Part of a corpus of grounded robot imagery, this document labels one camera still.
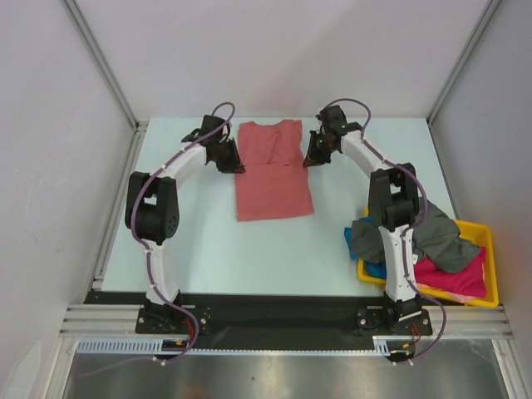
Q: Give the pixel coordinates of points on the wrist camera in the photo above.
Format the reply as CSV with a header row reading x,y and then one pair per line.
x,y
332,118
215,128

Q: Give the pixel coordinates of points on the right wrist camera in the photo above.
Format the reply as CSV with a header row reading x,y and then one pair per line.
x,y
332,118

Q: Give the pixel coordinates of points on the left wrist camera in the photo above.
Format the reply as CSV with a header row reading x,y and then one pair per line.
x,y
215,128

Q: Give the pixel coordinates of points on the grey t shirt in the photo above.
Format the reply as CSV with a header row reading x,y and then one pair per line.
x,y
438,239

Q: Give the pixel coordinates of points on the salmon pink t shirt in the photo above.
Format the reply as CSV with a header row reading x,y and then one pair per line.
x,y
275,183

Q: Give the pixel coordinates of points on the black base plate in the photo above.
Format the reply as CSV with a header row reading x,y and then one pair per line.
x,y
256,319

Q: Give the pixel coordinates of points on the slotted cable duct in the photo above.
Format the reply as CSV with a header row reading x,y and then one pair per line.
x,y
172,347

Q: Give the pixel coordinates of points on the yellow plastic bin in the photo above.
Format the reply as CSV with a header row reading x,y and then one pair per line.
x,y
478,234

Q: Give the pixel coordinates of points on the right aluminium corner post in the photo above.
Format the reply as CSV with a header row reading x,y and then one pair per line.
x,y
473,41

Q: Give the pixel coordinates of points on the left aluminium corner post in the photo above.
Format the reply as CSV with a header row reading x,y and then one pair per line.
x,y
93,47

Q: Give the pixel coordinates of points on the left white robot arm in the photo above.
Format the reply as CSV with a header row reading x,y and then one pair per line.
x,y
152,206

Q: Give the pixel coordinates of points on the magenta t shirt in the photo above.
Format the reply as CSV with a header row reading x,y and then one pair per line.
x,y
465,285

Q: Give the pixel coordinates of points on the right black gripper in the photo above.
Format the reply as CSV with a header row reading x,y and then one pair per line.
x,y
312,152

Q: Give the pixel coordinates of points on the aluminium corner post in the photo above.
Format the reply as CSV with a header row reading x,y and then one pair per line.
x,y
473,41
93,47

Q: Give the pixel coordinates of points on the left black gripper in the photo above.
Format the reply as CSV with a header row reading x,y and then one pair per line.
x,y
234,165

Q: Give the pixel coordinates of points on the aluminium frame rail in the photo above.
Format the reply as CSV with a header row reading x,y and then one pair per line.
x,y
462,322

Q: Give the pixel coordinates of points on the blue t shirt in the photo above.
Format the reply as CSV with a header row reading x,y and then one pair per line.
x,y
373,270

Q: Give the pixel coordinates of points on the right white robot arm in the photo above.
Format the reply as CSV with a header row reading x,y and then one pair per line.
x,y
394,199

